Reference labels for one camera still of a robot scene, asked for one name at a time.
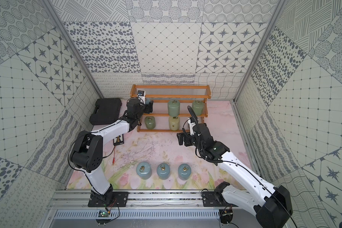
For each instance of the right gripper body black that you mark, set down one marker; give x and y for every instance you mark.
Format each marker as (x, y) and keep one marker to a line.
(191, 140)

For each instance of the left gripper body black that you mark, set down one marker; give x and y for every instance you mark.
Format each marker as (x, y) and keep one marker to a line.
(147, 106)

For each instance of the yellow canister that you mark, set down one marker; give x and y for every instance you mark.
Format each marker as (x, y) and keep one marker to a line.
(174, 123)

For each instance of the green canister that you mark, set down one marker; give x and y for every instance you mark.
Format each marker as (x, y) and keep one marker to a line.
(198, 107)
(150, 122)
(174, 108)

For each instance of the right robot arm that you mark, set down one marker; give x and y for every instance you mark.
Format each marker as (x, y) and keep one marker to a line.
(271, 205)

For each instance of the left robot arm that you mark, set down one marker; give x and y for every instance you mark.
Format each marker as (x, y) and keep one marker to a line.
(87, 152)

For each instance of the wooden three-tier shelf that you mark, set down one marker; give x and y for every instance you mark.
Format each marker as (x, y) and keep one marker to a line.
(161, 95)

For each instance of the black plastic tool case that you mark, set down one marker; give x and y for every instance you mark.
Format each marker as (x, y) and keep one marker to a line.
(106, 111)

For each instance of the black connector board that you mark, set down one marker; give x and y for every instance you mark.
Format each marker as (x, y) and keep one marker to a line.
(118, 141)

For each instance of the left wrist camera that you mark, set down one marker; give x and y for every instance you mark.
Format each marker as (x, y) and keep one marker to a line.
(141, 95)

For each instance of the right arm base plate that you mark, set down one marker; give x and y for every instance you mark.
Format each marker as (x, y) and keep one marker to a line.
(212, 199)

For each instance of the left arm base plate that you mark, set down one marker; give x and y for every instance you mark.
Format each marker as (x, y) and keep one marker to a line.
(117, 198)

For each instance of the aluminium mounting rail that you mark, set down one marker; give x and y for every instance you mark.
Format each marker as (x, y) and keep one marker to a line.
(139, 199)

